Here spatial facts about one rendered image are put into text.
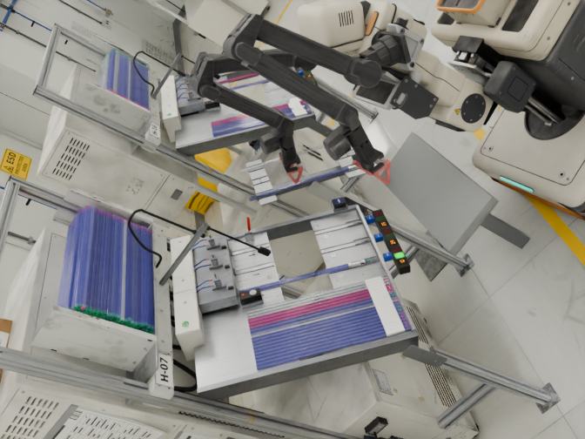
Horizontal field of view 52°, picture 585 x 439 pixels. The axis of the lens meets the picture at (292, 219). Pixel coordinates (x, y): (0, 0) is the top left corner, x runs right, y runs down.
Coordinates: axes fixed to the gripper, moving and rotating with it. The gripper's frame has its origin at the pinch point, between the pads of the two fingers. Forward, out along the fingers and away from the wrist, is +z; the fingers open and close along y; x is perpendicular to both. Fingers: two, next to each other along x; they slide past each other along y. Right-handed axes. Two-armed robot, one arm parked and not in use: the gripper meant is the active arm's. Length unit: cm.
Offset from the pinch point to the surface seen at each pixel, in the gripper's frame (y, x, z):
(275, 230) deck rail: 10.7, -13.1, 15.5
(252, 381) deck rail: 77, -38, 19
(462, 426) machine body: 78, 33, 80
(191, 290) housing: 39, -49, 8
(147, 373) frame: 73, -66, 5
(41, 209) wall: -191, -154, 91
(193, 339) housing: 57, -52, 13
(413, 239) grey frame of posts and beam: 11, 45, 42
